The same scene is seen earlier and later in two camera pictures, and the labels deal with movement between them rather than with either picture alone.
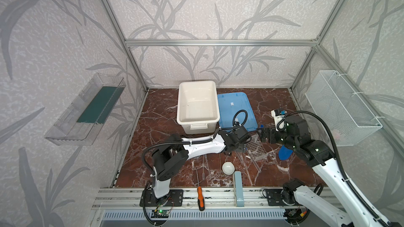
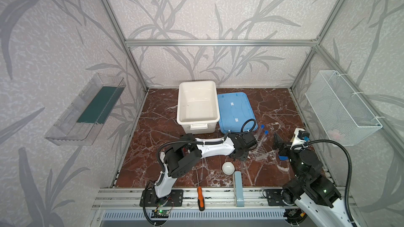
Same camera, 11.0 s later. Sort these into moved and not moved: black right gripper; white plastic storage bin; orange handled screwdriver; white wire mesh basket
Moved: black right gripper
Not moved: white plastic storage bin; white wire mesh basket; orange handled screwdriver
